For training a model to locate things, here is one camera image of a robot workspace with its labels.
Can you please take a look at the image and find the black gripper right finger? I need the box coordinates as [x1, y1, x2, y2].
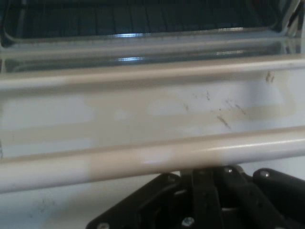
[223, 165, 305, 229]

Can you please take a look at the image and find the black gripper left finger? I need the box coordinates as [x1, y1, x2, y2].
[85, 167, 224, 229]

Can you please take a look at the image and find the white glass oven door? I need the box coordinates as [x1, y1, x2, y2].
[0, 35, 305, 198]

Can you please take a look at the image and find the white toaster oven body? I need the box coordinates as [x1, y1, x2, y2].
[0, 0, 305, 57]

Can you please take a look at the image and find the dark oven wire rack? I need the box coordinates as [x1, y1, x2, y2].
[4, 0, 283, 39]

